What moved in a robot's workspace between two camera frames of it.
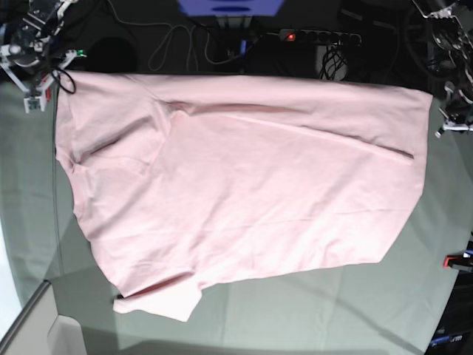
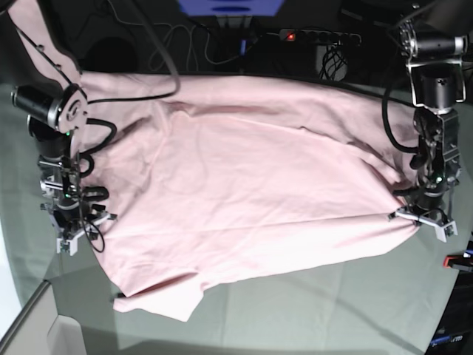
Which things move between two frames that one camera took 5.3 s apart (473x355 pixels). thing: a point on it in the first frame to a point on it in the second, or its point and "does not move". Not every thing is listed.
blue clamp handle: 243,47 does not move
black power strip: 311,35 does not move
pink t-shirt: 188,181 does not move
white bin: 41,330 does not move
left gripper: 35,75 to 72,221
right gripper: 457,109 to 428,208
